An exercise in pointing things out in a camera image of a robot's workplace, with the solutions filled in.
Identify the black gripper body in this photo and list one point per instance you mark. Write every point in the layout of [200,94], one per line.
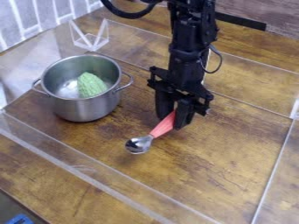
[182,78]

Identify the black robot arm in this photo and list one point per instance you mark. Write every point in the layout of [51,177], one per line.
[194,27]

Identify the clear acrylic corner bracket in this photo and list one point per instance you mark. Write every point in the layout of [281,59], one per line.
[90,41]

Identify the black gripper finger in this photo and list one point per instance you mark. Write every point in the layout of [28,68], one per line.
[163,104]
[183,114]

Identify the blue object at corner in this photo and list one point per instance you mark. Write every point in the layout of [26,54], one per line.
[20,219]

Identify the stainless steel pot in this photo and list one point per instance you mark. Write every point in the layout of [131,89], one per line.
[58,84]

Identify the green bumpy toy vegetable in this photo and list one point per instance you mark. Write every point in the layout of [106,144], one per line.
[91,85]

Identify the pink handled metal spoon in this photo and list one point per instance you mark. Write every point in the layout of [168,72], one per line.
[139,145]

